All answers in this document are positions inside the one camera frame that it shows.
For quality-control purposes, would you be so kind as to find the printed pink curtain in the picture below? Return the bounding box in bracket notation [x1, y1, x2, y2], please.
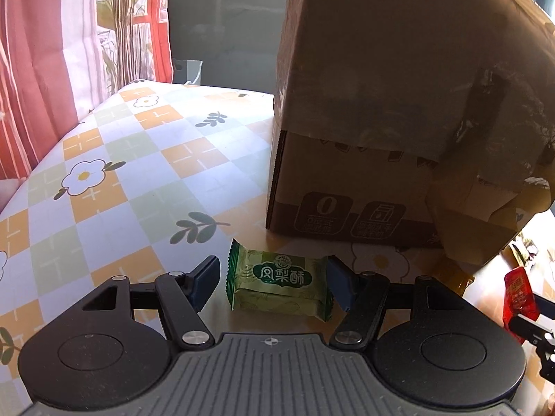
[0, 0, 174, 209]

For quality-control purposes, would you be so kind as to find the translucent red snack packet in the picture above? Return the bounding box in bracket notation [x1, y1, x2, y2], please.
[503, 266, 540, 334]

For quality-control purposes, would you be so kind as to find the white plastic bin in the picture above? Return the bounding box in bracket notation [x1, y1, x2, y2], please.
[172, 58, 203, 86]

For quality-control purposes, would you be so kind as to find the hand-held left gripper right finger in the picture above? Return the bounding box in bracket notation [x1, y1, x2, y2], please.
[327, 255, 463, 350]

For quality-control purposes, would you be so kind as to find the yellow green snack packet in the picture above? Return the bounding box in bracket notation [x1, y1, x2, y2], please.
[512, 234, 540, 269]

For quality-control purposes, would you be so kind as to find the green pastry packet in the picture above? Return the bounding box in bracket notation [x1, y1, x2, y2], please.
[225, 238, 335, 323]

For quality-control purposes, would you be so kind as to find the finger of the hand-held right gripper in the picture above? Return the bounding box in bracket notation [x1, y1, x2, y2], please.
[531, 293, 555, 320]
[508, 313, 552, 344]

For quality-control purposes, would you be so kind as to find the brown cardboard box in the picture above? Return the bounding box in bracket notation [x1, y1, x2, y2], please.
[265, 0, 555, 267]

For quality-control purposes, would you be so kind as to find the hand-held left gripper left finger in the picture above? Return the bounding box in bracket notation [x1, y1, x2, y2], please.
[82, 255, 217, 350]

